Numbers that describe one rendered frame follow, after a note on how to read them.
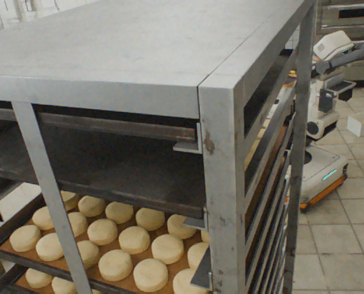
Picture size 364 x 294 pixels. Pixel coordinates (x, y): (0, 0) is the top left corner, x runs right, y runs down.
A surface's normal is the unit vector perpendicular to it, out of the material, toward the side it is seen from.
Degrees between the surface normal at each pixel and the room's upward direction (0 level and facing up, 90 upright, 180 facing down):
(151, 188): 0
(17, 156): 0
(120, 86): 90
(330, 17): 90
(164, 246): 0
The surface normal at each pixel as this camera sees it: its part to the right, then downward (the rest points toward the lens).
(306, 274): -0.09, -0.86
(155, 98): -0.39, 0.49
